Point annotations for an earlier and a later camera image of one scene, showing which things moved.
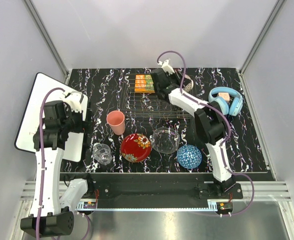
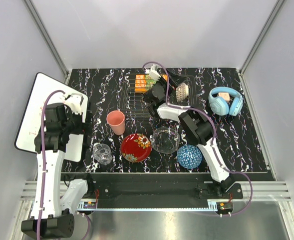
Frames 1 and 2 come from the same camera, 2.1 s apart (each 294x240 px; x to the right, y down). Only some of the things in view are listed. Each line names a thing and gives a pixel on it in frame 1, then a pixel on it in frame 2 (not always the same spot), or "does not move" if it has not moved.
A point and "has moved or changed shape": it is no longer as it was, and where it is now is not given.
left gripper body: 79,125 does not move
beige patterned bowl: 189,85 has moved or changed shape
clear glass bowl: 165,140 does not move
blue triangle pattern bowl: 189,156 does not move
